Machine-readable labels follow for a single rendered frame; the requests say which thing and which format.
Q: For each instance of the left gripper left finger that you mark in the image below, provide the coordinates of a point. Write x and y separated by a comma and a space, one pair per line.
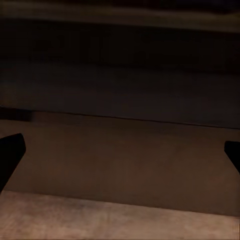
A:
12, 150

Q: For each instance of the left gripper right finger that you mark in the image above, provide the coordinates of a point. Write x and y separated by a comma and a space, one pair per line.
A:
232, 149

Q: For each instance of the cabinet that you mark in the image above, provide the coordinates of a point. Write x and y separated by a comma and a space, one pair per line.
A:
124, 101

